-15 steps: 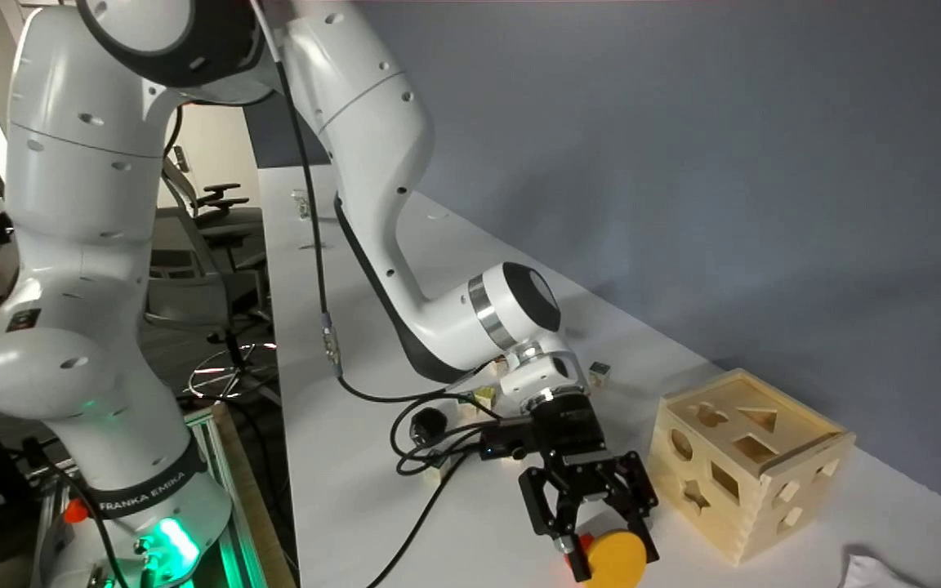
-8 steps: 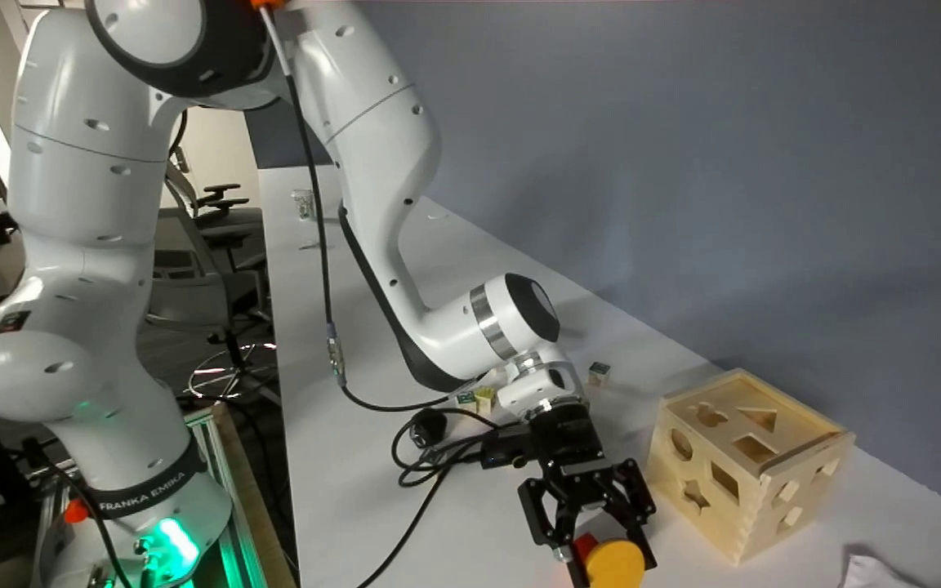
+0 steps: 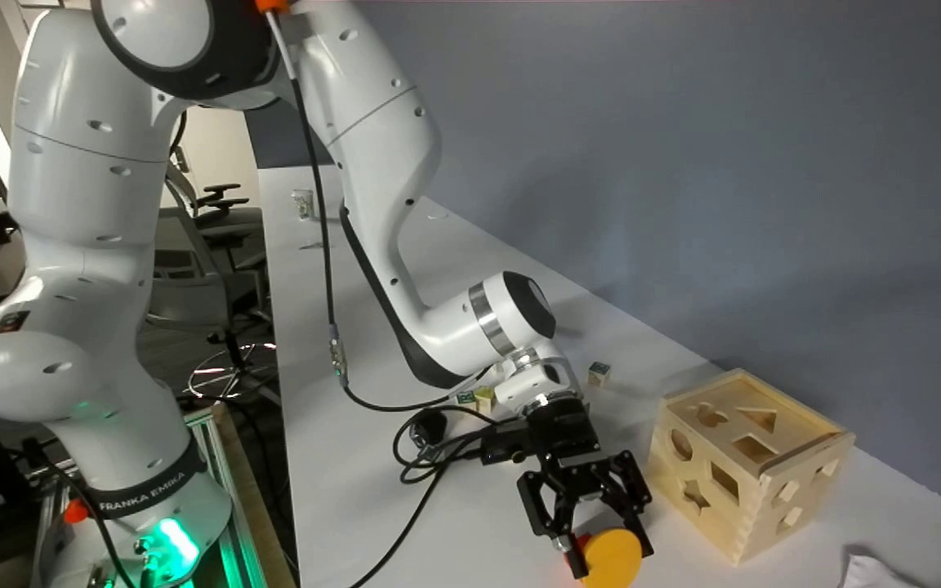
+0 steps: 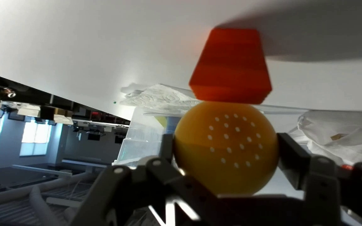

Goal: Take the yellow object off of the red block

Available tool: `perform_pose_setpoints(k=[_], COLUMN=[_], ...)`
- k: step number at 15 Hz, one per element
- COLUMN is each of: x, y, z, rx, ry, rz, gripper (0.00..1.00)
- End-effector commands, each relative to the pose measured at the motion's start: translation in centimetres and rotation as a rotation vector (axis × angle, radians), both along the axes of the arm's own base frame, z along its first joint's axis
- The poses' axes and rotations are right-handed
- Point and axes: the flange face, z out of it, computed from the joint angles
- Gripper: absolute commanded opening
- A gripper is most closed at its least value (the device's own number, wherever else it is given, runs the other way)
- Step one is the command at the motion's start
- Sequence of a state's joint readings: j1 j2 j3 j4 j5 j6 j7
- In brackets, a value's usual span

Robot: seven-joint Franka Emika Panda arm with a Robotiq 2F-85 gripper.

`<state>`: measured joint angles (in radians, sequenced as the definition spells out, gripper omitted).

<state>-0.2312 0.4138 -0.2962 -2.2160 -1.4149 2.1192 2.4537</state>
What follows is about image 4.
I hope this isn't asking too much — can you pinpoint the clear plastic container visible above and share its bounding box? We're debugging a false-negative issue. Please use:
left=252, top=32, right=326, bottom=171
left=112, top=104, right=184, bottom=166

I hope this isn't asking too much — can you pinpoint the yellow round object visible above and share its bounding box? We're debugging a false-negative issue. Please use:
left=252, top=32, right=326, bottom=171
left=173, top=101, right=281, bottom=197

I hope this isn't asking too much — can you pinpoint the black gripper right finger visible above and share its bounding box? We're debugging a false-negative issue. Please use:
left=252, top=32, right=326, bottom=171
left=276, top=132, right=362, bottom=226

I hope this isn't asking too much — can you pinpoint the red block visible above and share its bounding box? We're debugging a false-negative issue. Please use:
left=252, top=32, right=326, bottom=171
left=188, top=27, right=274, bottom=106

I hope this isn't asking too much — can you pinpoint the flat clear plastic bag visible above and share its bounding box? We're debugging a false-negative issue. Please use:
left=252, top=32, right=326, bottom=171
left=288, top=110, right=362, bottom=170

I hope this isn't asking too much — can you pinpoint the crumpled clear plastic bag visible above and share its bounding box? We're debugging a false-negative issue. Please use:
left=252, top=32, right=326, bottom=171
left=118, top=82, right=201, bottom=118

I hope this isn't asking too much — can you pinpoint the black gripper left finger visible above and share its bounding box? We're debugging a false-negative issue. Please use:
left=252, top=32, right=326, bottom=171
left=69, top=132, right=218, bottom=226

